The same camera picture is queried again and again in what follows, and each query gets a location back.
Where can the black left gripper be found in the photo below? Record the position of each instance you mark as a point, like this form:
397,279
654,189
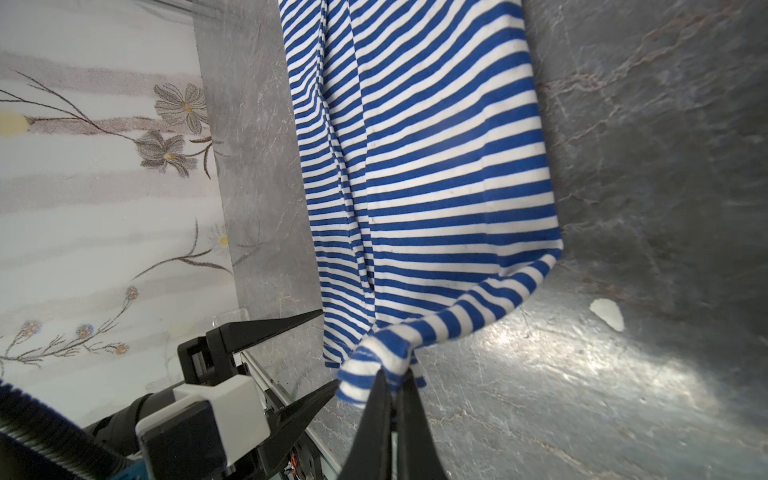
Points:
209,361

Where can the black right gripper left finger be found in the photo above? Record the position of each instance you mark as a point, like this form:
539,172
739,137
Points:
370,457

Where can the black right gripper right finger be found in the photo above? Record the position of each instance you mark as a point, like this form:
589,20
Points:
417,457

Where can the blue white striped tank top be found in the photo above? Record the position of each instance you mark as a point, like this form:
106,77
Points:
426,179

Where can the white paper scrap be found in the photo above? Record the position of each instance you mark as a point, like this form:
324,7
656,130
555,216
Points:
609,312

